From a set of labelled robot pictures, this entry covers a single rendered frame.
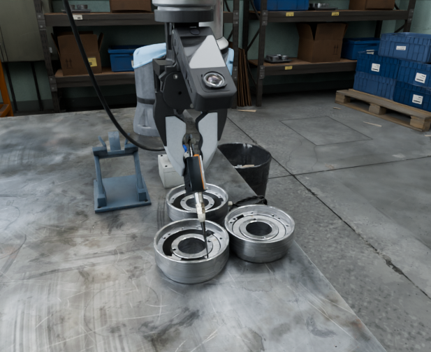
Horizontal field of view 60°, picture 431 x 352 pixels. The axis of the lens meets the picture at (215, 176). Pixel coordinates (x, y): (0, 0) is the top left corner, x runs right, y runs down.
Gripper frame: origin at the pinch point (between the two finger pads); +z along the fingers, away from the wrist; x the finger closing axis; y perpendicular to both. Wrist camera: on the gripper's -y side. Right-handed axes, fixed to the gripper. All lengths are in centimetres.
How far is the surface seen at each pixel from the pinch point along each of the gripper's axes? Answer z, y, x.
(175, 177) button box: 11.1, 20.3, -1.3
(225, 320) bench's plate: 13.1, -15.1, 0.1
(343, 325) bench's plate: 13.1, -20.0, -12.7
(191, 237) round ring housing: 10.3, -1.5, 0.9
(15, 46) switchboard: 24, 380, 84
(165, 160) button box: 8.8, 23.7, 0.0
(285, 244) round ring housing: 10.3, -7.2, -11.5
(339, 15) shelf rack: -1, 341, -250
